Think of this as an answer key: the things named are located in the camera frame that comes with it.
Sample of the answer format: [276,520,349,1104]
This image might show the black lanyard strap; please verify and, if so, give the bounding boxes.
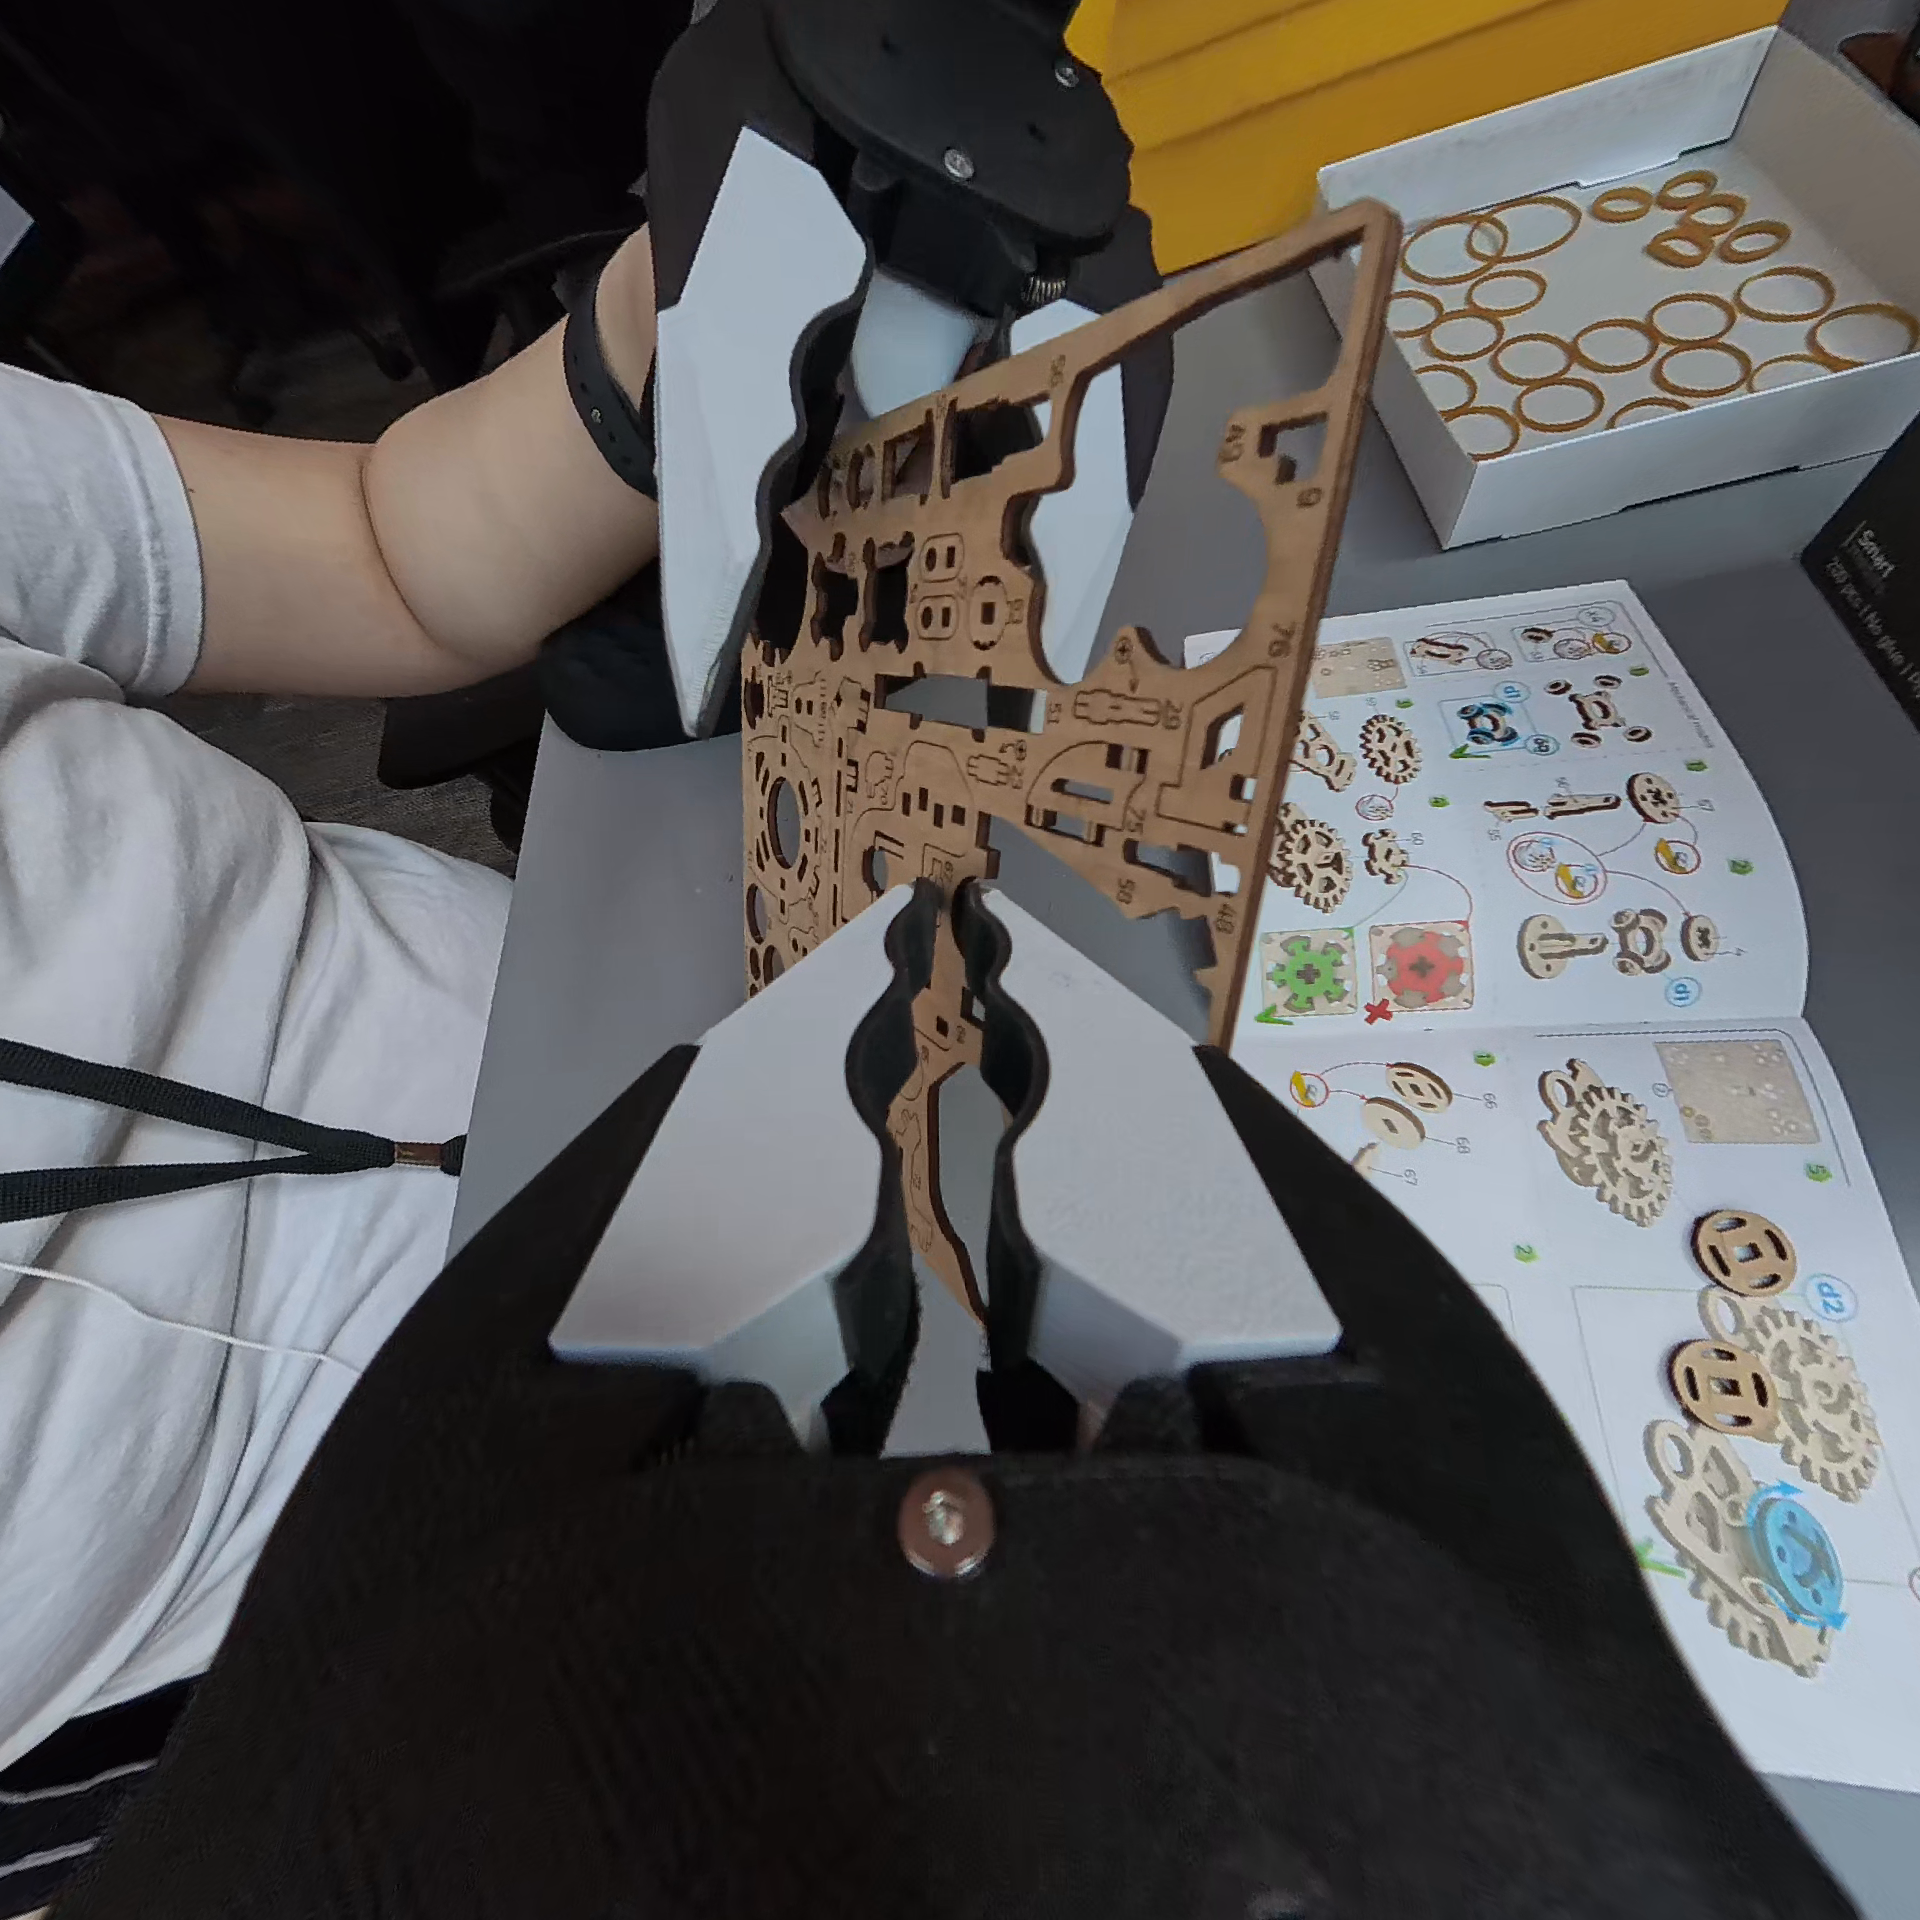
[0,1033,471,1223]

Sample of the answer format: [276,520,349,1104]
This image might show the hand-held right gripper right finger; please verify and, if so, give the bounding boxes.
[959,881,1343,1450]

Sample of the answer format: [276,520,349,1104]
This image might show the person's left forearm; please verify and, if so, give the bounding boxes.
[151,225,663,699]

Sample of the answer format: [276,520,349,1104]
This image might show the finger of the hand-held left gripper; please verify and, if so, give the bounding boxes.
[845,273,1143,672]
[650,123,882,739]

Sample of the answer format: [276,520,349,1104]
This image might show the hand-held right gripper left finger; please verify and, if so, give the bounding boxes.
[548,877,938,1450]

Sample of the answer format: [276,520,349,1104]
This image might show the round slotted wooden disc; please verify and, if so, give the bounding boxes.
[1667,1338,1783,1445]
[1694,1207,1797,1302]

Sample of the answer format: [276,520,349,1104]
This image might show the printed instruction booklet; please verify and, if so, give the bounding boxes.
[1183,576,1920,1795]

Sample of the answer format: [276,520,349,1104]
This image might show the white cardboard tray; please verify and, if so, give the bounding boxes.
[1302,22,1920,552]

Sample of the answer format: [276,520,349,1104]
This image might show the laser-cut wooden parts sheet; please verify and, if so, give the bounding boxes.
[738,198,1405,1323]

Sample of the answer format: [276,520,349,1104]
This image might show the thin white cord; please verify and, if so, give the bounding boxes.
[0,1260,361,1367]

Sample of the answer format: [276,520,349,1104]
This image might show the black quilted cushion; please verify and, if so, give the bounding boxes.
[537,591,753,752]

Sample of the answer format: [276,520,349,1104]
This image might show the yellow plastic bin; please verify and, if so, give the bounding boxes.
[1062,0,1794,271]

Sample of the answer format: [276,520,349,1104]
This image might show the black model kit box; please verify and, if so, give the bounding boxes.
[1801,449,1920,723]

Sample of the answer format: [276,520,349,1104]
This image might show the pile of wooden rings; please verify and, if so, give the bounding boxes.
[1381,166,1920,459]

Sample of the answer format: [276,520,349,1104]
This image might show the black wristband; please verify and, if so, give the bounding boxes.
[561,273,663,504]

